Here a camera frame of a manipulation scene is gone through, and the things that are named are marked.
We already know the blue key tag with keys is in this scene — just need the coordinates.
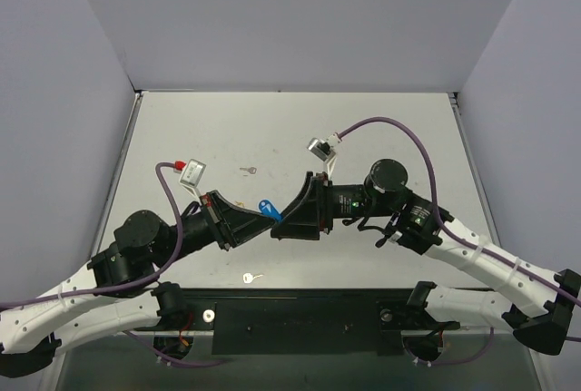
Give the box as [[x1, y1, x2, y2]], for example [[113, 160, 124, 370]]
[[258, 200, 282, 222]]

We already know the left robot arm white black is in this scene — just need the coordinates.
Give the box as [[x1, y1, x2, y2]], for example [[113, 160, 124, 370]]
[[1, 192, 281, 378]]

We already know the white head key front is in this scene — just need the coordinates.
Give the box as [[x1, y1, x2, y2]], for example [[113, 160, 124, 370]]
[[242, 272, 262, 284]]

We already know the silver key far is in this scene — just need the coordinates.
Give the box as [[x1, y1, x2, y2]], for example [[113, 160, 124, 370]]
[[240, 167, 257, 175]]

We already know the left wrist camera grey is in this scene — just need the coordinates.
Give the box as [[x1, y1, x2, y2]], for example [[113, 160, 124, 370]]
[[179, 159, 206, 193]]

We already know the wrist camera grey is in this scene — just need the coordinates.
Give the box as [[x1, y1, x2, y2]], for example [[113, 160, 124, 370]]
[[307, 133, 341, 179], [179, 159, 206, 193]]

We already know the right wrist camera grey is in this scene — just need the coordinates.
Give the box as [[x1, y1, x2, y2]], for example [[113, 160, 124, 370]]
[[307, 133, 341, 179]]

